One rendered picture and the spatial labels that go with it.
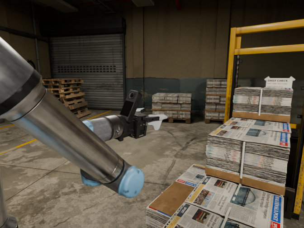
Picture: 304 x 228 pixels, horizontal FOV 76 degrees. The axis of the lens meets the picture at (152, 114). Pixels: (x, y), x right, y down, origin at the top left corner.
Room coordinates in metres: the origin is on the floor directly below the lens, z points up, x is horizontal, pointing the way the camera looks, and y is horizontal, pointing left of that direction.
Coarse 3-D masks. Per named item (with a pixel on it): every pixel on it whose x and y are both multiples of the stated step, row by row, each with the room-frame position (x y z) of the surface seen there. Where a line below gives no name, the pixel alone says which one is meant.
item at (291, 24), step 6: (264, 24) 1.91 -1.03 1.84; (270, 24) 1.88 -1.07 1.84; (276, 24) 1.85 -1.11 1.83; (282, 24) 1.83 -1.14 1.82; (288, 24) 1.80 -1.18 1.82; (294, 24) 1.78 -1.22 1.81; (300, 24) 1.75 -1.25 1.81; (240, 30) 2.02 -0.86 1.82; (246, 30) 1.99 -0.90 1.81; (252, 30) 1.96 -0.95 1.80; (258, 30) 1.93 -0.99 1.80; (264, 30) 1.90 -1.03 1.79; (270, 30) 1.90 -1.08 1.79
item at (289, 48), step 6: (240, 48) 2.01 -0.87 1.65; (246, 48) 1.98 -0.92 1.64; (252, 48) 1.95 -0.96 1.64; (258, 48) 1.92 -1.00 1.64; (264, 48) 1.89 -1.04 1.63; (270, 48) 1.87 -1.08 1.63; (276, 48) 1.84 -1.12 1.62; (282, 48) 1.81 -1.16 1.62; (288, 48) 1.79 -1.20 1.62; (294, 48) 1.76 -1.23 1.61; (300, 48) 1.74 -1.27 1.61; (234, 54) 2.04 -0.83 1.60; (240, 54) 2.01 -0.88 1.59; (246, 54) 2.00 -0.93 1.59
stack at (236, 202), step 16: (208, 176) 1.01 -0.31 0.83; (192, 192) 0.85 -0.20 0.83; (208, 192) 0.85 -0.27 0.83; (224, 192) 0.85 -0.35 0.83; (240, 192) 0.85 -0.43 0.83; (256, 192) 0.85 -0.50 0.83; (192, 208) 0.74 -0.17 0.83; (208, 208) 0.74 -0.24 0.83; (224, 208) 0.74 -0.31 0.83; (240, 208) 0.74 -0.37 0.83; (256, 208) 0.74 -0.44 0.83; (272, 208) 0.74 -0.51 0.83; (176, 224) 0.64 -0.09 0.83; (192, 224) 0.64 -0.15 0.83; (208, 224) 0.64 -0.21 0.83; (224, 224) 0.64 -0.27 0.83; (240, 224) 0.65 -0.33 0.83; (256, 224) 0.65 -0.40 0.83; (272, 224) 0.65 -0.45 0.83
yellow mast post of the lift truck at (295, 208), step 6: (300, 126) 1.75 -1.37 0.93; (300, 132) 1.74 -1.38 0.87; (300, 138) 1.69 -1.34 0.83; (300, 144) 1.69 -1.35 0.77; (300, 150) 1.69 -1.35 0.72; (300, 156) 1.68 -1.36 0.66; (294, 162) 1.75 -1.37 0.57; (300, 162) 1.68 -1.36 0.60; (294, 168) 1.75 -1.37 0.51; (300, 168) 1.66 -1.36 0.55; (294, 174) 1.73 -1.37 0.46; (300, 174) 1.66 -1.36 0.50; (294, 180) 1.69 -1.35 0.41; (300, 180) 1.65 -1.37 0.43; (294, 186) 1.69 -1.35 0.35; (300, 186) 1.65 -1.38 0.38; (300, 192) 1.65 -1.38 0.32; (294, 198) 1.68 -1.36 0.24; (300, 198) 1.64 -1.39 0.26; (294, 204) 1.66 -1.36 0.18; (300, 204) 1.64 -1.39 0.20; (294, 210) 1.66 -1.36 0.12
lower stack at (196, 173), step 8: (192, 168) 1.57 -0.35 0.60; (200, 168) 1.56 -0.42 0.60; (184, 176) 1.43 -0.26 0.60; (192, 176) 1.43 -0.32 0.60; (200, 176) 1.43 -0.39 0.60; (184, 184) 1.32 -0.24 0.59; (192, 184) 1.31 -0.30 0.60; (152, 208) 1.05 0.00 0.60; (152, 216) 1.03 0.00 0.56; (160, 216) 1.00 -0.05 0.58; (168, 216) 0.98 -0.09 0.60; (152, 224) 1.02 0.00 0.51; (160, 224) 0.99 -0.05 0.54
